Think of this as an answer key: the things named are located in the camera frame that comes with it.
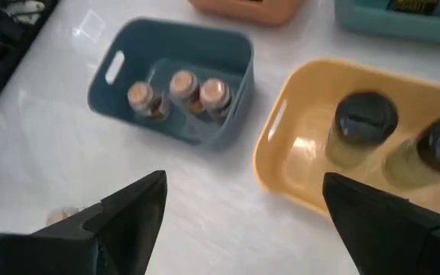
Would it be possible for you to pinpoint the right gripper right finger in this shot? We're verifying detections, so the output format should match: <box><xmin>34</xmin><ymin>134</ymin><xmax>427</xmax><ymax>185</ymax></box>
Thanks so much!
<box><xmin>322</xmin><ymin>171</ymin><xmax>440</xmax><ymax>275</ymax></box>

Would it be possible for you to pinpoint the teal plastic bin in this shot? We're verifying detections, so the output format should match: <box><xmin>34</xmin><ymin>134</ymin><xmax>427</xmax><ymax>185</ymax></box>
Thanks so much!
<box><xmin>333</xmin><ymin>0</ymin><xmax>440</xmax><ymax>49</ymax></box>

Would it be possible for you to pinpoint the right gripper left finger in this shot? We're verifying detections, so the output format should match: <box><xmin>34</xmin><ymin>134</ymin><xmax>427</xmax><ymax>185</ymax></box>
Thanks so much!
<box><xmin>0</xmin><ymin>170</ymin><xmax>168</xmax><ymax>275</ymax></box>

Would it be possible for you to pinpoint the blue plastic bin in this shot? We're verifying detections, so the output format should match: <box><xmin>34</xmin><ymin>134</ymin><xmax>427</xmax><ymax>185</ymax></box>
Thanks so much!
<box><xmin>86</xmin><ymin>17</ymin><xmax>255</xmax><ymax>152</ymax></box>

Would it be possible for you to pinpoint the orange plastic bin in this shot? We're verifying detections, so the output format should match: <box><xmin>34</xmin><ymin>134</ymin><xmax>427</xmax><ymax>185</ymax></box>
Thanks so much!
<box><xmin>187</xmin><ymin>0</ymin><xmax>305</xmax><ymax>27</ymax></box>

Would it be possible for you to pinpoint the small cork-stoppered glass jar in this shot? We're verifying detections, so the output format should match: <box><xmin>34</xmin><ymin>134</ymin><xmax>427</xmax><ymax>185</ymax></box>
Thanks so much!
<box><xmin>168</xmin><ymin>70</ymin><xmax>205</xmax><ymax>115</ymax></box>
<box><xmin>199</xmin><ymin>77</ymin><xmax>233</xmax><ymax>123</ymax></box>
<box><xmin>127</xmin><ymin>81</ymin><xmax>170</xmax><ymax>122</ymax></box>

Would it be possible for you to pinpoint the yellow plastic bin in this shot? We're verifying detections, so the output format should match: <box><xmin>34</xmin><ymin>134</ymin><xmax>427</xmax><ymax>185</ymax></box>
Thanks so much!
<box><xmin>253</xmin><ymin>57</ymin><xmax>440</xmax><ymax>222</ymax></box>

